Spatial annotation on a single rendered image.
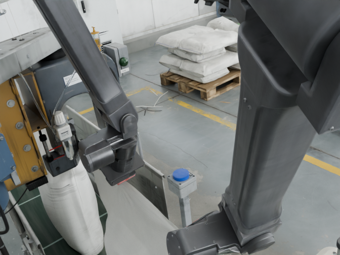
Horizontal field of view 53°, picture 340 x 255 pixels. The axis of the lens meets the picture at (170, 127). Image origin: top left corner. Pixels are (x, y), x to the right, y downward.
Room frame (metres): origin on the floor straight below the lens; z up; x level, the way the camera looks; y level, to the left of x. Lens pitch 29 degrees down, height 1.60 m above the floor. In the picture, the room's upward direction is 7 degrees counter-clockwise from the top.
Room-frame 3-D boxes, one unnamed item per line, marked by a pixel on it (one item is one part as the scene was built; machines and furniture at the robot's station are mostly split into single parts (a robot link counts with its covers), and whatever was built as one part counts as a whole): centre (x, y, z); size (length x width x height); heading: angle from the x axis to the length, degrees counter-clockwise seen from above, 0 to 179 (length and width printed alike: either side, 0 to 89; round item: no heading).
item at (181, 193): (1.01, -0.02, 0.81); 0.08 x 0.08 x 0.06; 34
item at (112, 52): (1.07, 0.14, 1.28); 0.08 x 0.05 x 0.09; 34
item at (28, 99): (0.96, 0.42, 1.26); 0.22 x 0.05 x 0.16; 34
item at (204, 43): (3.73, -0.57, 0.56); 0.66 x 0.42 x 0.15; 124
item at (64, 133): (0.87, 0.30, 1.14); 0.05 x 0.04 x 0.16; 124
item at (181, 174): (1.01, -0.02, 0.84); 0.06 x 0.06 x 0.02
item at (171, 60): (4.05, -0.34, 0.32); 0.67 x 0.42 x 0.14; 128
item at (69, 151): (0.86, 0.30, 1.11); 0.03 x 0.03 x 0.06
